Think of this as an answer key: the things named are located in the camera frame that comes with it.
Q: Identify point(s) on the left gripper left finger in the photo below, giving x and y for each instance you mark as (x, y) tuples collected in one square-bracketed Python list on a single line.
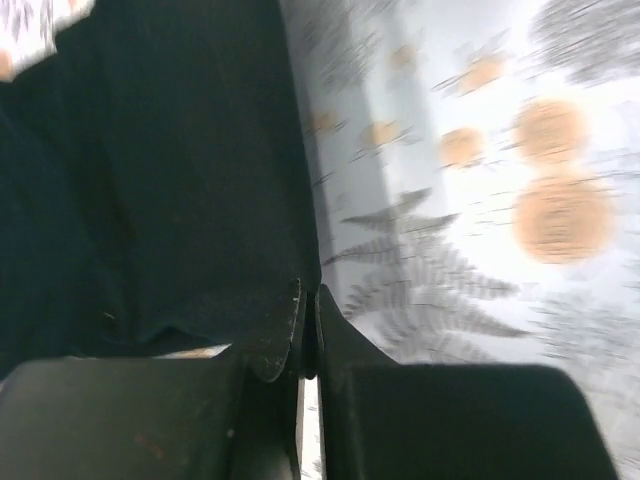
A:
[(275, 347)]

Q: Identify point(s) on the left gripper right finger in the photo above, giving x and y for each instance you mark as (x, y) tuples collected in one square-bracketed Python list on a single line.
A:
[(338, 342)]

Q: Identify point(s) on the black t-shirt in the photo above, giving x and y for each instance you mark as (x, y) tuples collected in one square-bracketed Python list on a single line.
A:
[(155, 195)]

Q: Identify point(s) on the floral patterned table mat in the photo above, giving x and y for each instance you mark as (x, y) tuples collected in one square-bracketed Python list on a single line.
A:
[(474, 168)]

